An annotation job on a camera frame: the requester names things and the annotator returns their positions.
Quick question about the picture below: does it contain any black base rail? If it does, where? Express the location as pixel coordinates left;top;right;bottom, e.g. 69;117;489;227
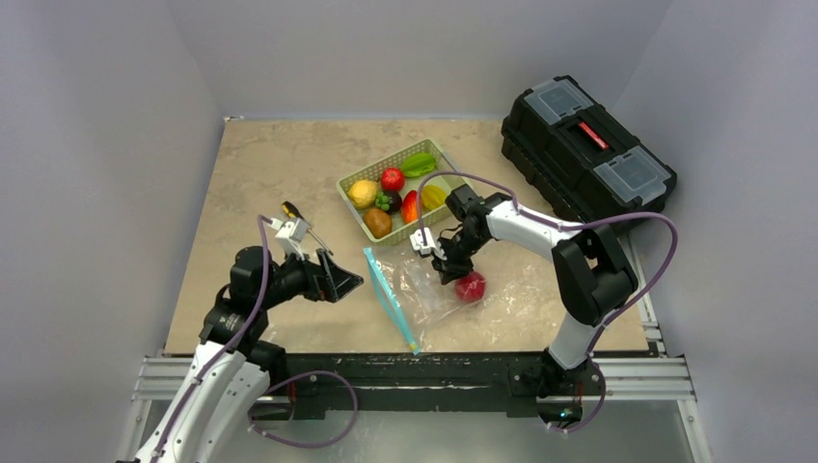
249;342;606;427

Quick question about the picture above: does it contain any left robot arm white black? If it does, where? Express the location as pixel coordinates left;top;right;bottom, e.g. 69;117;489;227
132;246;364;462

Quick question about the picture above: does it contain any red fake apple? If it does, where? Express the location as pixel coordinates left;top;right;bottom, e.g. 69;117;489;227
454;271;486;304

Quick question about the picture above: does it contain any yellow black screwdriver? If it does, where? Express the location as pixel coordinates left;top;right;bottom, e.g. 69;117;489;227
281;201;334;256

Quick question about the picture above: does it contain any green fake lime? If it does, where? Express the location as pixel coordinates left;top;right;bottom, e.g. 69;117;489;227
399;151;437;178

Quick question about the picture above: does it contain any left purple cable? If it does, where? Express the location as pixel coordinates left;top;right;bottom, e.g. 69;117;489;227
148;214;359;463

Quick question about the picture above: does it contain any aluminium frame rail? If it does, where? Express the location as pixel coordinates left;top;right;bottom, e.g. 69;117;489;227
118;236;714;463

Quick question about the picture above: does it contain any red fake tomato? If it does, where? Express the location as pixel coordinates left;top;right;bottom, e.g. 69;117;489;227
380;167;405;192

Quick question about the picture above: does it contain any black toolbox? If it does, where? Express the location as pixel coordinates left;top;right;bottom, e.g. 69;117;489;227
501;75;677;223

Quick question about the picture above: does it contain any brown fake kiwi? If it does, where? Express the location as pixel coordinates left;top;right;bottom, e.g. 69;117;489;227
363;207;393;239

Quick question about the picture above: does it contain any purple cable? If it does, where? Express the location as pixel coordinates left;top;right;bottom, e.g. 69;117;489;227
148;214;359;463
415;171;680;436

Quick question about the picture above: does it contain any orange fake carrot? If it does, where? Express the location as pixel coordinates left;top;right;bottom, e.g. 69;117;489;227
400;190;423;225

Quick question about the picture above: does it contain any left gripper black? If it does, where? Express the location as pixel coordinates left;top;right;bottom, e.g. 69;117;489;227
258;245;361;310

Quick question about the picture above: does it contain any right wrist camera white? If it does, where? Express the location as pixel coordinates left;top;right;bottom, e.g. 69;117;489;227
410;227;447;260

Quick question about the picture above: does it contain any yellow fake pepper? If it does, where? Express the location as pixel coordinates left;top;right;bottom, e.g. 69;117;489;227
421;184;447;211

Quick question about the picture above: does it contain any green plastic basket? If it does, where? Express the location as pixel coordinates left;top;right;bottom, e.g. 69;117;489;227
337;139;470;245

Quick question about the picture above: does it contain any dark purple fake fruit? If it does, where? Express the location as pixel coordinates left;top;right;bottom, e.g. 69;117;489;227
373;190;402;214

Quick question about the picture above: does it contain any yellow fake lemon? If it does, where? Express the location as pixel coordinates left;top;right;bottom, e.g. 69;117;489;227
346;179;379;210

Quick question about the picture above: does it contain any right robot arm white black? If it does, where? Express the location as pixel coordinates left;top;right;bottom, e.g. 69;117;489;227
411;185;638;397

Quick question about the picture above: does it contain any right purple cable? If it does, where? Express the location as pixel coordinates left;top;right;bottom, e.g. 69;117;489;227
415;171;680;436

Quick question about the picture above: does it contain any clear zip top bag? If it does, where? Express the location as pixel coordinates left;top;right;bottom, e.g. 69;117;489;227
364;241;565;354

